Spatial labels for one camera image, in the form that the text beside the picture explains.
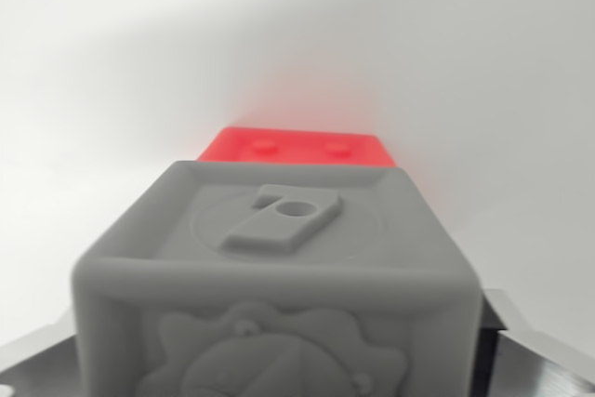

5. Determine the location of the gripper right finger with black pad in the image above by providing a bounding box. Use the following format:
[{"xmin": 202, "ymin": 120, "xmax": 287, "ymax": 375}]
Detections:
[{"xmin": 476, "ymin": 288, "xmax": 595, "ymax": 397}]

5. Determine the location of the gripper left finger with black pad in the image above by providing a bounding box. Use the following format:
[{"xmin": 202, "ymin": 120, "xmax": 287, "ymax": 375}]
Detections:
[{"xmin": 0, "ymin": 311, "xmax": 84, "ymax": 397}]

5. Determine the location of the grey embossed rubber cube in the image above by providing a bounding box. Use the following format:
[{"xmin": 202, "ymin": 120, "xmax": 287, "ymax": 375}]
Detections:
[{"xmin": 69, "ymin": 159, "xmax": 488, "ymax": 397}]

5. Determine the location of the red embossed rubber cube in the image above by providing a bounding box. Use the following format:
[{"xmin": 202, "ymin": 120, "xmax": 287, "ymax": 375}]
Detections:
[{"xmin": 194, "ymin": 126, "xmax": 397, "ymax": 169}]

